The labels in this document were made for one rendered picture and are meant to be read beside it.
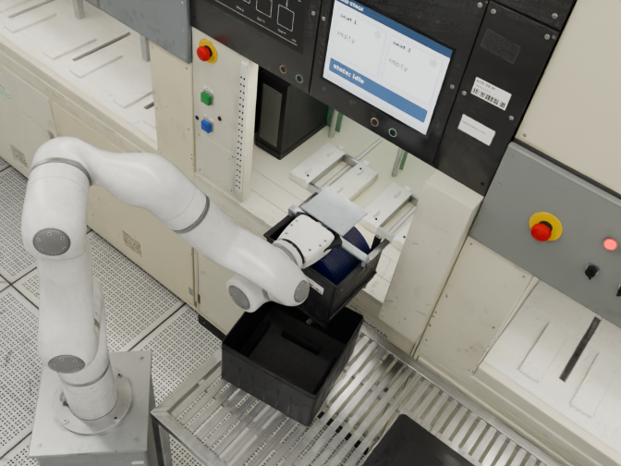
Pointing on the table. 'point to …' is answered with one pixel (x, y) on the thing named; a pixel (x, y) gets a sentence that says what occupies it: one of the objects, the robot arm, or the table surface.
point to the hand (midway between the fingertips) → (332, 216)
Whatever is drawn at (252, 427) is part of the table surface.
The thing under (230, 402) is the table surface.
